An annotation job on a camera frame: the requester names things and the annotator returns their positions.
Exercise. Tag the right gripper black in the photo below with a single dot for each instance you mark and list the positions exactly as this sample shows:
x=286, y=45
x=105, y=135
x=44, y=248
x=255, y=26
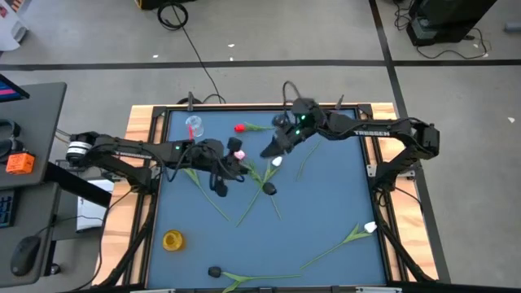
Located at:
x=287, y=132

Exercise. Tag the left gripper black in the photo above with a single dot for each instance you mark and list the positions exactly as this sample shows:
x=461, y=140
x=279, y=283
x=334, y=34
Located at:
x=217, y=164

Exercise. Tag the white artificial tulip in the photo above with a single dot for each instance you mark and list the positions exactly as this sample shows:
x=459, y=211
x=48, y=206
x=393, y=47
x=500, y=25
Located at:
x=277, y=161
x=370, y=227

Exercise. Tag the red artificial tulip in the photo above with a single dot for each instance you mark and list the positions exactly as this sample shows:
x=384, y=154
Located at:
x=239, y=128
x=308, y=160

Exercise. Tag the black artificial tulip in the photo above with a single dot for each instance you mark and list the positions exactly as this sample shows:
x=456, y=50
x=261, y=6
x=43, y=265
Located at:
x=269, y=189
x=214, y=271

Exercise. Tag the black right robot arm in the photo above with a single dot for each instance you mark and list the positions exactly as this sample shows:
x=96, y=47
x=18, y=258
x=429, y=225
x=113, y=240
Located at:
x=370, y=131

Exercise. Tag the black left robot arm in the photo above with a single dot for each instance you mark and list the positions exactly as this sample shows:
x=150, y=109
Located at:
x=122, y=147

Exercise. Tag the clear glass vase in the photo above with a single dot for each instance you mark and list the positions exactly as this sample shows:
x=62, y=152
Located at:
x=194, y=125

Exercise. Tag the yellow glass vase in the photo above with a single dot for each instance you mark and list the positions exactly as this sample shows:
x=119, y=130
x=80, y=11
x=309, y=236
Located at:
x=173, y=240

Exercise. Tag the blue table mat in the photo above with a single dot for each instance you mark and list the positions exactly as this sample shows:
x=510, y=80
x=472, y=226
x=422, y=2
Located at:
x=325, y=224

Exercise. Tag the white box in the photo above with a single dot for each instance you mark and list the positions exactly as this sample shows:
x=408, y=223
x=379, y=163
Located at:
x=91, y=213

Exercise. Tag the black desk beam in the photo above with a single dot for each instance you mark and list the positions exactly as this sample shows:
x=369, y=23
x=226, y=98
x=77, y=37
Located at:
x=77, y=185

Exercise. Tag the dark grey desk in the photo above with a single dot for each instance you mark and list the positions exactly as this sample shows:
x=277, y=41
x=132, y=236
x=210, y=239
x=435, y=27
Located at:
x=40, y=122
x=28, y=203

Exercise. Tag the black caster wheel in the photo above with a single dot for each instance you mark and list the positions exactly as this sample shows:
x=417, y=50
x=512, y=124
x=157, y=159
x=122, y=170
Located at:
x=53, y=269

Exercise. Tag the black equipment cart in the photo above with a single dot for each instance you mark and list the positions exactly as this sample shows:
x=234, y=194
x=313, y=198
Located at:
x=447, y=16

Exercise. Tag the orange box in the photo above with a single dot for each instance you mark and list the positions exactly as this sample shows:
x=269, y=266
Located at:
x=20, y=163

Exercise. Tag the black computer mouse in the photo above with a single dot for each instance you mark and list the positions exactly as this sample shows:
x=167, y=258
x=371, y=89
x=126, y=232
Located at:
x=25, y=255

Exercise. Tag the black headphones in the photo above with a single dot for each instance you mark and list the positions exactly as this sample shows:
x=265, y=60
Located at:
x=8, y=142

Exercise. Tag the computer monitor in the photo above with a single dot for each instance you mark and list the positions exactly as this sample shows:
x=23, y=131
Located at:
x=10, y=90

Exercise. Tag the small grey floor item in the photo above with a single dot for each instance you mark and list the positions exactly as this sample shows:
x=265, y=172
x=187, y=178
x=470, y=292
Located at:
x=513, y=27

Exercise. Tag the white cabinet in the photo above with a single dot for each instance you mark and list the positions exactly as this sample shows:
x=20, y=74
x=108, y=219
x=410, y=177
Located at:
x=10, y=28

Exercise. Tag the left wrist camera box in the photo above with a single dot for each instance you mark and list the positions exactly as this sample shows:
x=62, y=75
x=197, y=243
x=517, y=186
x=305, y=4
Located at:
x=209, y=147

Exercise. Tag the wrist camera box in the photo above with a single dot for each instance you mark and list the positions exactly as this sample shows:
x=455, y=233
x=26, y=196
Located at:
x=209, y=147
x=304, y=107

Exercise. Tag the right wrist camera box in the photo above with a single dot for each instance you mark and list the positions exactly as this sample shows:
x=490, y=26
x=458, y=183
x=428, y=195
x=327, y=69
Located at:
x=304, y=107

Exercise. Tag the black metal table frame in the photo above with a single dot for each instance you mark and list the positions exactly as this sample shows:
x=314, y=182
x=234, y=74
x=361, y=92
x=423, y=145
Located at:
x=159, y=112

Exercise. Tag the silver frame bracket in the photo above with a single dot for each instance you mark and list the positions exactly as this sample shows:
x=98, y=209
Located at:
x=152, y=290
x=378, y=289

